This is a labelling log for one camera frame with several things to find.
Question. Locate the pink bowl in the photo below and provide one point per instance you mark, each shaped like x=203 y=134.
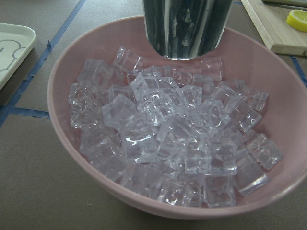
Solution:
x=284 y=121

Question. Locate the half lemon slice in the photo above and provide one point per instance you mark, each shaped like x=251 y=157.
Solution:
x=297 y=19

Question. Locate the cream bear tray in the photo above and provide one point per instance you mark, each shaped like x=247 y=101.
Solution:
x=16 y=42

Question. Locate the wooden cutting board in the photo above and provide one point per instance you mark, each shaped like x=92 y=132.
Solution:
x=276 y=34

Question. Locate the pile of clear ice cubes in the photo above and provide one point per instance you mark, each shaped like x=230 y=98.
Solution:
x=182 y=123

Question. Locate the steel ice scoop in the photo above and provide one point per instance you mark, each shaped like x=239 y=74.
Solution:
x=185 y=29

